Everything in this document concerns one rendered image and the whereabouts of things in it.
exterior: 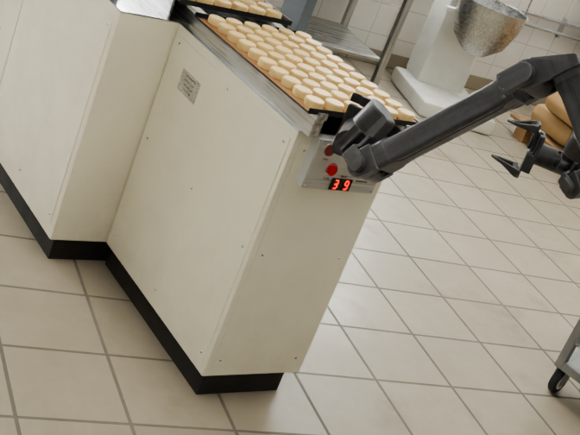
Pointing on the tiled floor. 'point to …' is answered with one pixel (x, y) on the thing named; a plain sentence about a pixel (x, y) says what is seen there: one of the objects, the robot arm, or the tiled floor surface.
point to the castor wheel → (556, 381)
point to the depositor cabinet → (76, 112)
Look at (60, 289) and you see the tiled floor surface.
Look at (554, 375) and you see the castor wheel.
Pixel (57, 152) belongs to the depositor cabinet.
